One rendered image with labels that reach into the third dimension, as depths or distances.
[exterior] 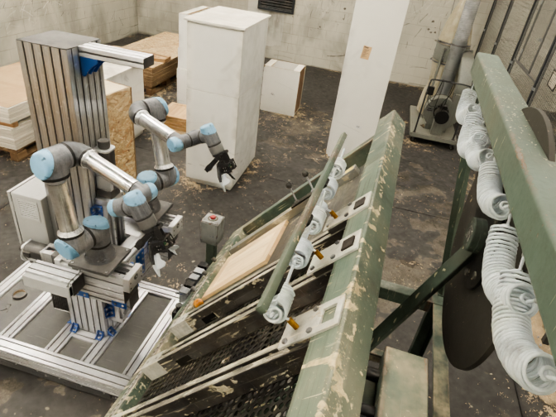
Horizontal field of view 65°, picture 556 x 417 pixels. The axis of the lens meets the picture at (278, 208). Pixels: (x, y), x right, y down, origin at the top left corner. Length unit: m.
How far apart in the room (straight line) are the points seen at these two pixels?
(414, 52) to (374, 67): 4.49
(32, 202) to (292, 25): 8.35
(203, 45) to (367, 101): 2.28
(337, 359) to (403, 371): 0.17
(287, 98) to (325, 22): 3.29
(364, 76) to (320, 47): 4.62
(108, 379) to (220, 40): 3.02
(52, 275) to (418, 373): 1.92
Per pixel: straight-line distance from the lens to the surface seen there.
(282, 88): 7.17
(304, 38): 10.27
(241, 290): 1.82
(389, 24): 5.57
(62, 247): 2.23
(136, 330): 3.17
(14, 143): 5.64
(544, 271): 0.85
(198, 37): 4.50
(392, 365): 1.05
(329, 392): 0.89
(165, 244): 1.83
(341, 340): 0.97
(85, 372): 2.99
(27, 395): 3.28
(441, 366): 2.53
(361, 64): 5.67
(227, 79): 4.48
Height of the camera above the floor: 2.58
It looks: 33 degrees down
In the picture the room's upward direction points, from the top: 8 degrees clockwise
